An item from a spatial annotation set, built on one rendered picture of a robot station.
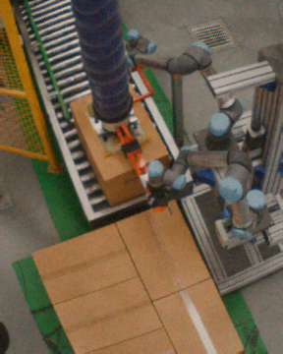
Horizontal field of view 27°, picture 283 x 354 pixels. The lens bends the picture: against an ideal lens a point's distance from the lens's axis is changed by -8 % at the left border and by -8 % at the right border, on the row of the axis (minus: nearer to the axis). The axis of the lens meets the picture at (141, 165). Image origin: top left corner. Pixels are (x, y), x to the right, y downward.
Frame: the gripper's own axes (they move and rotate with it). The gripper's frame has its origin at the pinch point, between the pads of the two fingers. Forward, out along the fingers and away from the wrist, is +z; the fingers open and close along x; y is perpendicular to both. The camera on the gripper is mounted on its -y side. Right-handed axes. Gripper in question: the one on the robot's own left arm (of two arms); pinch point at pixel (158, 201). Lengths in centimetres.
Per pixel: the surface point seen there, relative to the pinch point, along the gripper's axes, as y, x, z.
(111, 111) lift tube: 51, 4, -19
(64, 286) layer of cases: -7, 70, 54
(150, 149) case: 36.9, -11.5, 12.8
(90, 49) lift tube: 53, 9, -77
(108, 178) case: 30.5, 17.4, 13.0
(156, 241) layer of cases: -1, 4, 54
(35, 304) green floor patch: 6, 100, 108
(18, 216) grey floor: 79, 85, 108
